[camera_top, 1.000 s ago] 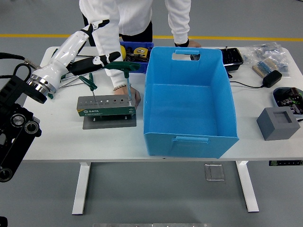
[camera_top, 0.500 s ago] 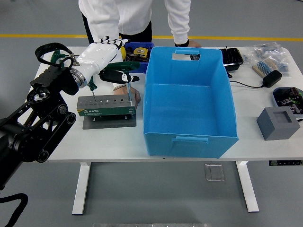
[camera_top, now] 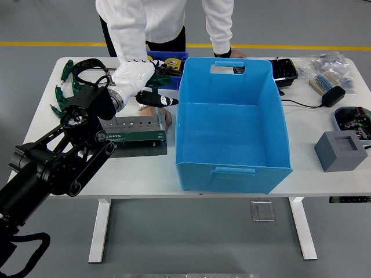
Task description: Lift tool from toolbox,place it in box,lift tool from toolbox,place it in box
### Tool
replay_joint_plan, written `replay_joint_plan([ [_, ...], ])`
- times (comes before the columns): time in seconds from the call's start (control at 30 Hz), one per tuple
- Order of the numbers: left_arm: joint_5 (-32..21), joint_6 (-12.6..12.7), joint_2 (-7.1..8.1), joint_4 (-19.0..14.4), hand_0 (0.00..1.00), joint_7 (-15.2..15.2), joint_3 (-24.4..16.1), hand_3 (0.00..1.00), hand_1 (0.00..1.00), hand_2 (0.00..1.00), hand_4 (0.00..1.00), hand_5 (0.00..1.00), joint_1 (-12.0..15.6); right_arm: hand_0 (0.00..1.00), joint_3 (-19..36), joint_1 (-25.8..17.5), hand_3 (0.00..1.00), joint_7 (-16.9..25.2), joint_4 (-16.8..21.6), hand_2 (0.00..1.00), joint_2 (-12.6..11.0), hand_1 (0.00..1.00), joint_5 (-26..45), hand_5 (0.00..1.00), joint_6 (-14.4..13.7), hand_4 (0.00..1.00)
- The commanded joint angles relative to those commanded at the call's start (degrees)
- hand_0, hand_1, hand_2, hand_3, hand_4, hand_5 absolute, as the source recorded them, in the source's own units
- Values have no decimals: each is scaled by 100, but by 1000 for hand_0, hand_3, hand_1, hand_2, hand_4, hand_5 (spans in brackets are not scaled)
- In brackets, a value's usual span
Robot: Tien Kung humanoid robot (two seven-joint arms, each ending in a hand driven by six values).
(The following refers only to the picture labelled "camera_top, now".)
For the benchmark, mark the person's left hand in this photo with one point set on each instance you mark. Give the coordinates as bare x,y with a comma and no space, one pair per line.
239,54

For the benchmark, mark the person's right hand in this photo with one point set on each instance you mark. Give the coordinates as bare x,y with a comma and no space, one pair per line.
150,111

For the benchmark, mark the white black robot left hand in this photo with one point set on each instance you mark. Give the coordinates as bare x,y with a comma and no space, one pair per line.
130,75

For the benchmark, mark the grey green SATA wrench stand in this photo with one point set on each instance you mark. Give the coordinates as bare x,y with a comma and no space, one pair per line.
136,136

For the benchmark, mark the large light blue folding box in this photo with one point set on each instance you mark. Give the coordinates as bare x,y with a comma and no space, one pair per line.
232,130

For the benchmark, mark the person's left forearm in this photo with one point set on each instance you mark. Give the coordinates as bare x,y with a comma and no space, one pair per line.
220,29

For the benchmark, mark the person's right forearm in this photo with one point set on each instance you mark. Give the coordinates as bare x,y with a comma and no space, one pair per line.
127,43

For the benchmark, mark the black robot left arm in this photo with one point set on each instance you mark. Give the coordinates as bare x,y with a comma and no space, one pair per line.
43,165

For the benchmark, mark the black wristwatch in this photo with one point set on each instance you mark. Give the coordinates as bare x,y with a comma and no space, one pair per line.
223,53

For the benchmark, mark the yellow floor tape line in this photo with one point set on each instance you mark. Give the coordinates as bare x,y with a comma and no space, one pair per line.
261,46

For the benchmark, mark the small dark blue parts bin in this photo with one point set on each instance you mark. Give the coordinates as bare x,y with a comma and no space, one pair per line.
178,82

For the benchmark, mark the dark metal parts pile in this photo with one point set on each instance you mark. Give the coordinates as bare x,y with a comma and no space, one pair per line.
174,72

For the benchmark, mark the yellow tape measure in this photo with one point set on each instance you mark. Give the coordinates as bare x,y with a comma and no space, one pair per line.
172,62

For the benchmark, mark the black plastic tray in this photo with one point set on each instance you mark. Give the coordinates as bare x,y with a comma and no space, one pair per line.
285,72

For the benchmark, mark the person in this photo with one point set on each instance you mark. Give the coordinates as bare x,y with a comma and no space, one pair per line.
162,17

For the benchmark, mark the clear plastic bag of resistors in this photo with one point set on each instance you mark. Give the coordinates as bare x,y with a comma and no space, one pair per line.
324,62

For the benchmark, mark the blue resistor strip bundle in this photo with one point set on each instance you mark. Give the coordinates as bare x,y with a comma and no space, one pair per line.
323,81

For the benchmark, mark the black power adapter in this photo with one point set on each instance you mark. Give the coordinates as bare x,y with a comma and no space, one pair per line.
333,97

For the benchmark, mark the white table leg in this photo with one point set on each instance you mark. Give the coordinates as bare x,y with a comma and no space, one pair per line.
100,231
304,231

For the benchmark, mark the blue tray of electronic components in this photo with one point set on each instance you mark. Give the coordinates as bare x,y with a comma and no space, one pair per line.
352,121

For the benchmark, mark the grey cube block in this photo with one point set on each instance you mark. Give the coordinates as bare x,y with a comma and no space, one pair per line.
333,159

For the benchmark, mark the metal floor socket plate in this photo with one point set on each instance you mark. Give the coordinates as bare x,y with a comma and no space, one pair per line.
262,211

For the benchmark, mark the black table control panel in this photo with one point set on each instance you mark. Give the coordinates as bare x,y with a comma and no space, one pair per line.
350,200

